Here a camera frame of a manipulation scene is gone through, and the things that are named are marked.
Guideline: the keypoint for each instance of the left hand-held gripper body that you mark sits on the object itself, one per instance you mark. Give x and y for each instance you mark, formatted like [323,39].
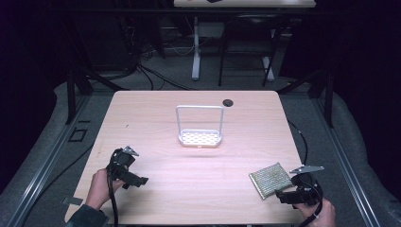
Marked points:
[121,164]

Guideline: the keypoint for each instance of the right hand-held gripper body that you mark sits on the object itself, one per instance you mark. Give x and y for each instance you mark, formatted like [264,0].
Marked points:
[307,186]

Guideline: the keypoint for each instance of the person's left hand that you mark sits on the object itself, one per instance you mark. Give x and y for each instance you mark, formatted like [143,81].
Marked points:
[101,187]

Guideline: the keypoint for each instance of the person's right hand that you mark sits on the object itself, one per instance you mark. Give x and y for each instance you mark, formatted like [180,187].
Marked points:
[318,216]

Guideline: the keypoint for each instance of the black tape square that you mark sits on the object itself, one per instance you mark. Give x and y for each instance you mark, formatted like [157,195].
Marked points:
[77,135]

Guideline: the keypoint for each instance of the grey tape strip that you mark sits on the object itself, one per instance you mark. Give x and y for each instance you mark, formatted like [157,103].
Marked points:
[72,200]

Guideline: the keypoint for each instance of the black metal stand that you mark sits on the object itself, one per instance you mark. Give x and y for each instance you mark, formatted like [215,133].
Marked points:
[72,94]
[329,94]

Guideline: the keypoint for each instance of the black table grommet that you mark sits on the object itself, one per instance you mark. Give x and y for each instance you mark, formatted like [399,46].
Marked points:
[227,102]

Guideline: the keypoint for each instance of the white desk with white legs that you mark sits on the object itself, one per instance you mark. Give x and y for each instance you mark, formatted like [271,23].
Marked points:
[196,56]

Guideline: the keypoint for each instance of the black chair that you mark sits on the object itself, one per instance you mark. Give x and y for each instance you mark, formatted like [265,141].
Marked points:
[249,28]

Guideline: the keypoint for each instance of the metal floor rail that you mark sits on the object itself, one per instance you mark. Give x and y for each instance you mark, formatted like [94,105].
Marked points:
[47,160]
[346,164]

